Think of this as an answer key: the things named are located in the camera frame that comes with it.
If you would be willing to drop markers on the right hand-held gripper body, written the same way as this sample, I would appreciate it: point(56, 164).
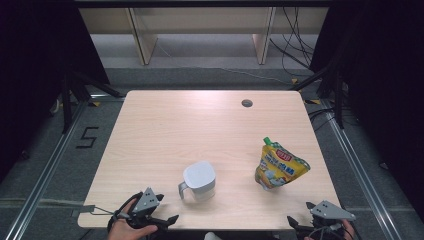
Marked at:
point(328, 210)

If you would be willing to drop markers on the light wooden shelf unit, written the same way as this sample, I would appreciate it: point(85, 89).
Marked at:
point(200, 20)

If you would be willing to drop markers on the aluminium floor rail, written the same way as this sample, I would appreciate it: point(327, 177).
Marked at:
point(360, 166)
point(50, 166)

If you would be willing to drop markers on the white lidded container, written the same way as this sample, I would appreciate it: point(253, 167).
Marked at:
point(199, 180)

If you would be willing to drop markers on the black metal stand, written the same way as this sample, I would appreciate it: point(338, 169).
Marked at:
point(66, 100)
point(339, 100)

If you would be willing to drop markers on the black curtain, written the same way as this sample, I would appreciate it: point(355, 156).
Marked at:
point(33, 66)
point(383, 66)

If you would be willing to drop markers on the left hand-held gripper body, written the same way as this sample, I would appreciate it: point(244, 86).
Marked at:
point(146, 201)

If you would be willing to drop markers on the yellow spouted pouch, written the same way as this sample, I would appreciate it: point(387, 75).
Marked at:
point(280, 165)

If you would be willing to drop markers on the grey tape strip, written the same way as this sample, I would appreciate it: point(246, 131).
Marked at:
point(83, 210)

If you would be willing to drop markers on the person's right hand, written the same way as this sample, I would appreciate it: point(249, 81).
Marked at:
point(350, 231)

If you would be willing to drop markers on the person's left hand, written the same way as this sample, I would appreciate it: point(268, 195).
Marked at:
point(121, 231)

